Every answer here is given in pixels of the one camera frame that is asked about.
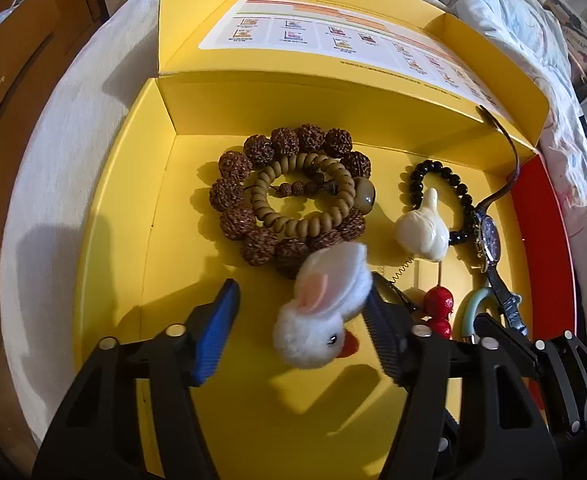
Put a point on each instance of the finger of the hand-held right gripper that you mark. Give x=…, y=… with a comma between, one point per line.
x=503, y=332

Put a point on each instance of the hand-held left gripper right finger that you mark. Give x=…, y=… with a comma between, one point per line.
x=381, y=332

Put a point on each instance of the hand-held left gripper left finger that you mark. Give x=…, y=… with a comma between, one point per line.
x=218, y=330

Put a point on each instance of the red bead charm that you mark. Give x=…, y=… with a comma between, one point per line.
x=438, y=302

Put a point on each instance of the white plush rabbit toy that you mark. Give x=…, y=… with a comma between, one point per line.
x=313, y=330

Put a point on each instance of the yellow cardboard box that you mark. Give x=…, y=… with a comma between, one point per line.
x=273, y=435

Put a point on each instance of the white garlic shaped pendant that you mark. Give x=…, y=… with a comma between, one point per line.
x=421, y=235

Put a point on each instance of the patterned pillow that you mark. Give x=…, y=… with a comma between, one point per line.
x=573, y=35

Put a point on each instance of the light blue printed duvet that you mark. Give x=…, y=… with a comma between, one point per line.
x=523, y=20

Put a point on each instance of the wooden wardrobe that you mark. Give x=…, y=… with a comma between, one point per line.
x=3, y=85

